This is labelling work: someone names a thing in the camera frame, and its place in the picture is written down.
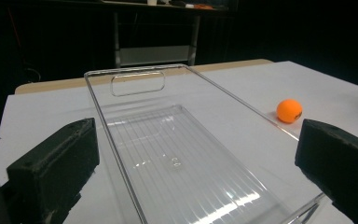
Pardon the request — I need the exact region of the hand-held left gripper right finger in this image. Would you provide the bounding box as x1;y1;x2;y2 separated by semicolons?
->
294;119;358;224

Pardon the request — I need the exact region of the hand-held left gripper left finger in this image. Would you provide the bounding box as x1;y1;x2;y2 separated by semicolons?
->
6;117;101;224

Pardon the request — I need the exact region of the orange ping pong ball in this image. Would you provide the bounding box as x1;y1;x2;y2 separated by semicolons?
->
276;98;304;124

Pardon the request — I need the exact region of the clear plastic tray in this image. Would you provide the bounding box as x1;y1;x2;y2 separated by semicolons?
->
83;63;327;224

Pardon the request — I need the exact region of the metal frame table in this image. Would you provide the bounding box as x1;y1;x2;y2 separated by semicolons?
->
101;0;231;69

